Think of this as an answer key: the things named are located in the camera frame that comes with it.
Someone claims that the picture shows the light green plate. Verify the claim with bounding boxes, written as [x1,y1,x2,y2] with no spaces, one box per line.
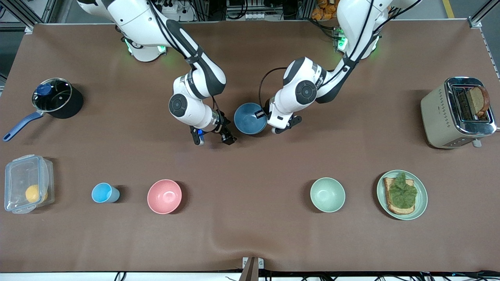
[377,170,428,221]

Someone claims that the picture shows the white power strip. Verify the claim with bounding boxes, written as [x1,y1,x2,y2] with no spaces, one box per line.
[154,0,196,22]

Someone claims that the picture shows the beige and chrome toaster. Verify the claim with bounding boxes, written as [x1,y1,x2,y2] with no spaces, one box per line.
[421,76,498,149]

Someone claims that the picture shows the brown table cloth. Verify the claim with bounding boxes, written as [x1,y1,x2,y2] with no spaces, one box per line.
[0,21,500,273]

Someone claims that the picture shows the light green bowl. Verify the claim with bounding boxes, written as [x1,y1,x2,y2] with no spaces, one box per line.
[310,177,346,213]

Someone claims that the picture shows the metal table edge bracket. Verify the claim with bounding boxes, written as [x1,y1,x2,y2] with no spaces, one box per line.
[242,257,264,281]

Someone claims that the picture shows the clear plastic food container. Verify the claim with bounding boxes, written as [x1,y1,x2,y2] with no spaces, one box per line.
[4,155,55,214]

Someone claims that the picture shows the bread slice with crust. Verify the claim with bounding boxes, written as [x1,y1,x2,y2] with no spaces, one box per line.
[383,178,415,215]

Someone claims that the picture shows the pink bowl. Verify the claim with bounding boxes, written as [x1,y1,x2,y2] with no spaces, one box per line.
[147,179,182,215]

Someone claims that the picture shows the aluminium frame post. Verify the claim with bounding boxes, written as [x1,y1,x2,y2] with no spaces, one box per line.
[0,0,53,35]
[468,0,500,28]

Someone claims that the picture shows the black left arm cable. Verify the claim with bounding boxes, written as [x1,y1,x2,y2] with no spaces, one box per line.
[258,0,391,116]

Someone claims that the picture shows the blue bowl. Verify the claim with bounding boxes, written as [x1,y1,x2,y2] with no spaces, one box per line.
[234,103,268,135]

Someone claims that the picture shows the glass lid with blue knob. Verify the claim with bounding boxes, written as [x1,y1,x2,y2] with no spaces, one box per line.
[32,78,73,113]

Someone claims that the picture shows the black saucepan with blue handle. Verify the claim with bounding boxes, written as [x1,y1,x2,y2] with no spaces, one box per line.
[3,77,84,142]

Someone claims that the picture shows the blue plastic cup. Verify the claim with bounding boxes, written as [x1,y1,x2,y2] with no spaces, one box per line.
[91,183,120,204]

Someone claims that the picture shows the yellow lemon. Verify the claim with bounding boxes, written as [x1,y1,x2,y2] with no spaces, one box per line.
[25,184,48,203]

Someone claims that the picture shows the green lettuce leaf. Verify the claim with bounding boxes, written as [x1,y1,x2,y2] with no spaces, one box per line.
[387,173,418,209]

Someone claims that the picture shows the orange snack bags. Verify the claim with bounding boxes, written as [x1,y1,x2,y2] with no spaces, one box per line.
[312,0,339,21]

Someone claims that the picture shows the brown toast slice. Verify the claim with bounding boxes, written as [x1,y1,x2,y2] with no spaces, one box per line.
[468,86,491,118]

